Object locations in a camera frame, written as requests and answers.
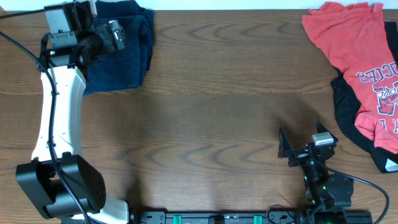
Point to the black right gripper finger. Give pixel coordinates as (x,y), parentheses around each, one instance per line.
(322,129)
(285,148)

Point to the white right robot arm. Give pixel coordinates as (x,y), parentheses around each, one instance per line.
(329,194)

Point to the red printed t-shirt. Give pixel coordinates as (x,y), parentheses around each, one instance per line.
(354,40)

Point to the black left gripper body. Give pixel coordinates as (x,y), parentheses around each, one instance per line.
(108,45)

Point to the black garment under red shirt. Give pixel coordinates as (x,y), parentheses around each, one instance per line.
(346,107)

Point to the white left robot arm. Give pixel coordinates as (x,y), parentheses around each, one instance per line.
(58,180)

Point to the blue denim shorts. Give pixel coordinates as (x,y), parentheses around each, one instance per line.
(126,68)

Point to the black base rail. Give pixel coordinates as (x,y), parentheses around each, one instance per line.
(275,214)

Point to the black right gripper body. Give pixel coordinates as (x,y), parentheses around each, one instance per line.
(299,157)

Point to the folded navy garment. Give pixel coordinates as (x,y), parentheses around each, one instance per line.
(112,10)

